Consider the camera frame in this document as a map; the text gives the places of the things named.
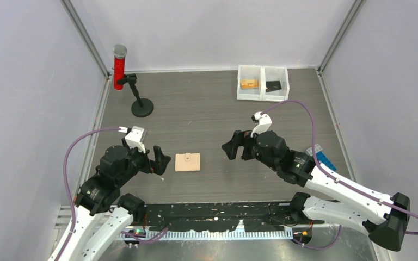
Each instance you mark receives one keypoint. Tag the colourful toy brick assembly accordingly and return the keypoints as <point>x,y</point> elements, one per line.
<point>321,157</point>

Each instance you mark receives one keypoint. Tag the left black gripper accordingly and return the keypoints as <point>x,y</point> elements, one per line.
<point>161,160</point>

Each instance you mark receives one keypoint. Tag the red cylinder with grey cap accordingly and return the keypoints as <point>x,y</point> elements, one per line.
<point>120,53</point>

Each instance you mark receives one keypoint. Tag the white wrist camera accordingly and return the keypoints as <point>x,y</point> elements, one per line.
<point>135,137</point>
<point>262,123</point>

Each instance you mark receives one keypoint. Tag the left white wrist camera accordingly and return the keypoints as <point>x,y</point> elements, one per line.
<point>135,137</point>

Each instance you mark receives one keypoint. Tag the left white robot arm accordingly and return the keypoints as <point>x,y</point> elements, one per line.
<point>101,212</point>

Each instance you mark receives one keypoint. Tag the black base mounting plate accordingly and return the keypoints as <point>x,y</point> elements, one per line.
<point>218,217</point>

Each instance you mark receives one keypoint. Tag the white two-compartment bin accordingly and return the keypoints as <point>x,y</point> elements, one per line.
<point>263,74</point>

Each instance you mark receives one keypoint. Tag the black card in bin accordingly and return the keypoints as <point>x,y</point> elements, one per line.
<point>273,86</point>

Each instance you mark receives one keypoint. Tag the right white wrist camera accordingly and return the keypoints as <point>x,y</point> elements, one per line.
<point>262,123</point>

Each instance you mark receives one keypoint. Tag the black stand with round base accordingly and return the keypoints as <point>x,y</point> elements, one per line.
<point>141,107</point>

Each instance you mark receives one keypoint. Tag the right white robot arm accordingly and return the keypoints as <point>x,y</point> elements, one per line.
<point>379,216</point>

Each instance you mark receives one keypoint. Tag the gold card in bin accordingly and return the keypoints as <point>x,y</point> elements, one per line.
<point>249,83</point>

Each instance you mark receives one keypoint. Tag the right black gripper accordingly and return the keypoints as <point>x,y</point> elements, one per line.
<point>240,138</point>

